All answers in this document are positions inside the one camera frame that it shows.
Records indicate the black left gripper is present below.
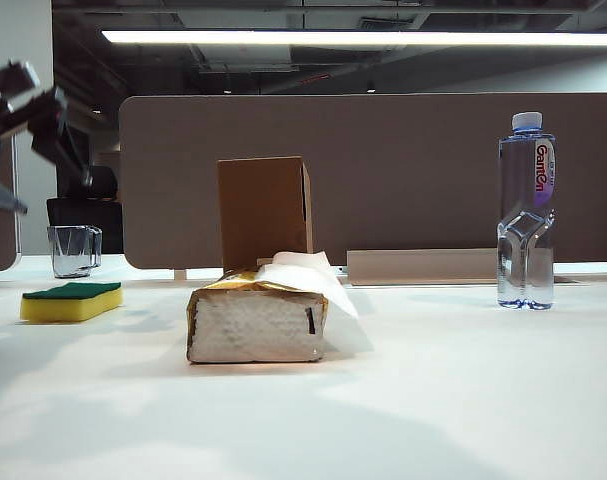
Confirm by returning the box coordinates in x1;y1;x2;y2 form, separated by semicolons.
0;59;95;217

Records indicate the yellow sponge with green scourer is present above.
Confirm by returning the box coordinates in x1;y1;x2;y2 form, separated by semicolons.
19;281;123;324

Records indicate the clear plastic water bottle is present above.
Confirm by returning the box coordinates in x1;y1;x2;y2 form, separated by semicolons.
496;111;557;311

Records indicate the black office chair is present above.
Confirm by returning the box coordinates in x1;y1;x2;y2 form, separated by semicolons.
46;164;124;255

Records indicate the small brown desk divider panel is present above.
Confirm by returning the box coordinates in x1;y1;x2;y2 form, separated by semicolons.
0;129;22;273

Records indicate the clear glass mug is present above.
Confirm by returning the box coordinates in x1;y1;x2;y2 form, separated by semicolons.
46;224;103;279

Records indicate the brown cardboard box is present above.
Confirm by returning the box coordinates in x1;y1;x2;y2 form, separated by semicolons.
216;155;315;274

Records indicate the paper tissue pack yellow wrapper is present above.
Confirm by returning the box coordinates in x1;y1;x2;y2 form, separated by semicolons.
185;267;329;365

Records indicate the white tissue sheet sticking out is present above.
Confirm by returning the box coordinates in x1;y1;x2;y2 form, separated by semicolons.
255;250;376;354

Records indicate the long ceiling light strip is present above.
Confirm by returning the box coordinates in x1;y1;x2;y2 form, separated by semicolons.
101;28;607;49

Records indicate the large brown desk divider panel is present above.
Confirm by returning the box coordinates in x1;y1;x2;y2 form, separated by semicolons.
118;92;607;271

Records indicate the beige cable tray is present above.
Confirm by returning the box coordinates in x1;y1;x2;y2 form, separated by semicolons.
346;248;504;287

